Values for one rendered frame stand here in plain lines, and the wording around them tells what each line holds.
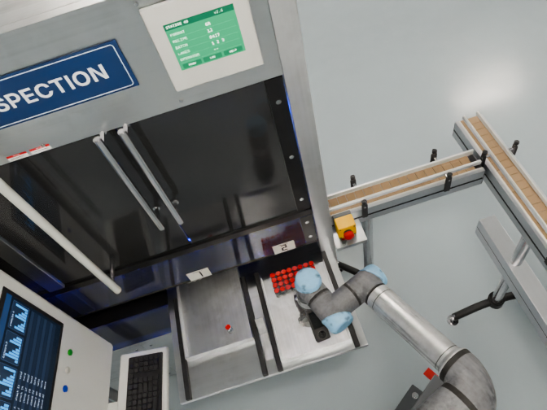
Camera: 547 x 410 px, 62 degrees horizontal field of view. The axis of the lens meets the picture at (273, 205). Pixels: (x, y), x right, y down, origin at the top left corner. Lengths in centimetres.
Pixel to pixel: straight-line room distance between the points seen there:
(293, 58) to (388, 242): 194
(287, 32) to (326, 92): 271
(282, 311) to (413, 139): 196
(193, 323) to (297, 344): 42
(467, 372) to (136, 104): 97
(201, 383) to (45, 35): 125
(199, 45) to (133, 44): 14
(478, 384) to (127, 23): 106
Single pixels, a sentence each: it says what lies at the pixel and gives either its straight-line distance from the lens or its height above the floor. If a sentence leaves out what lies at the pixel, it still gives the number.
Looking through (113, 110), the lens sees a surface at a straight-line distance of 117.
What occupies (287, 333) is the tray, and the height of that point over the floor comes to 88.
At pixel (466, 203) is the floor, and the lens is 311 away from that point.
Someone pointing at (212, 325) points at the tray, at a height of 88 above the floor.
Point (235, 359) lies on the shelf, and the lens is 178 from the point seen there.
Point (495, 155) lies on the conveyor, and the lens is 213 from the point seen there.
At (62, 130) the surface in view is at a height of 184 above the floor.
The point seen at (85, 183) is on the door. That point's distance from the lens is 136.
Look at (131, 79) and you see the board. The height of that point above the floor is 192.
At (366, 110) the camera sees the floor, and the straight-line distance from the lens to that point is 361.
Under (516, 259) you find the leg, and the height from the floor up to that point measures 60.
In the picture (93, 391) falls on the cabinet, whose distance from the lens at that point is 191.
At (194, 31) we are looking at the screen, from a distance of 104.
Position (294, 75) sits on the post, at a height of 179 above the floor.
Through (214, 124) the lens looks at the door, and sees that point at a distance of 123.
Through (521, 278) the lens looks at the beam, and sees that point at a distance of 228.
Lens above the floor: 253
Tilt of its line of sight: 54 degrees down
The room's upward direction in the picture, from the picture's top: 18 degrees counter-clockwise
